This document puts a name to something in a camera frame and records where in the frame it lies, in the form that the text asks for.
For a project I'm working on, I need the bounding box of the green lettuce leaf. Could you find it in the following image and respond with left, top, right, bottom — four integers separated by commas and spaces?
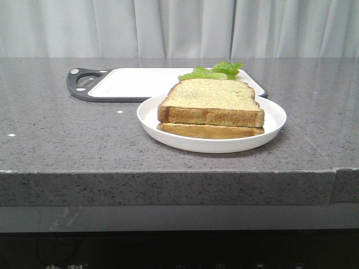
178, 61, 243, 81

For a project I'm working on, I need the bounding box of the bread slice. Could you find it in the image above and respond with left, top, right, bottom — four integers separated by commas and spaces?
157, 123, 265, 140
157, 79, 265, 128

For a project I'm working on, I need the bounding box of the grey white curtain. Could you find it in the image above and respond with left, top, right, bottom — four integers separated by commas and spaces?
1, 1, 358, 58

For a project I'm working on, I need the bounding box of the white round plate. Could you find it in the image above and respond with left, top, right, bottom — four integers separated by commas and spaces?
137, 94, 287, 154

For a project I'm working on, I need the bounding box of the white cutting board black rim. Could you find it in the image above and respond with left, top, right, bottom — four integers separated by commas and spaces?
66, 67, 268, 103

